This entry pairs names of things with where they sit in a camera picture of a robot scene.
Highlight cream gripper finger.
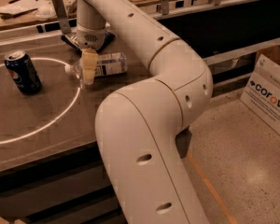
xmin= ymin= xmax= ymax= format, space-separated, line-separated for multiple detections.
xmin=81 ymin=48 xmax=98 ymax=86

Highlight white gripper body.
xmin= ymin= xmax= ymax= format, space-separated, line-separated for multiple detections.
xmin=77 ymin=23 xmax=105 ymax=50

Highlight clear plastic water bottle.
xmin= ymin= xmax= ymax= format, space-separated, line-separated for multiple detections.
xmin=64 ymin=52 xmax=128 ymax=78

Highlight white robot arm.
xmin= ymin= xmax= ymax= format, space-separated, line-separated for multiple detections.
xmin=82 ymin=0 xmax=213 ymax=224

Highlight dark blue chip bag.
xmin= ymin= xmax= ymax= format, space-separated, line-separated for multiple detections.
xmin=61 ymin=32 xmax=116 ymax=54

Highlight white face mask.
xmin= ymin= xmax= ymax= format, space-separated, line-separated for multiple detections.
xmin=35 ymin=4 xmax=56 ymax=21

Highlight white papers on desk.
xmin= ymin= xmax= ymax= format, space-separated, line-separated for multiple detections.
xmin=0 ymin=0 xmax=41 ymax=15

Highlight blue Pepsi soda can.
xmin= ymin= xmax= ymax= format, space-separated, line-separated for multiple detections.
xmin=5 ymin=49 xmax=42 ymax=95

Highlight grey drawer cabinet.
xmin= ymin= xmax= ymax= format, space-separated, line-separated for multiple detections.
xmin=0 ymin=128 xmax=192 ymax=224

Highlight white Corovan cardboard box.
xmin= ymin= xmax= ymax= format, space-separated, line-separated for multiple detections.
xmin=241 ymin=55 xmax=280 ymax=135

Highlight grey metal bracket post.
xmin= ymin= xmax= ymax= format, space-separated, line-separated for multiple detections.
xmin=51 ymin=0 xmax=71 ymax=35

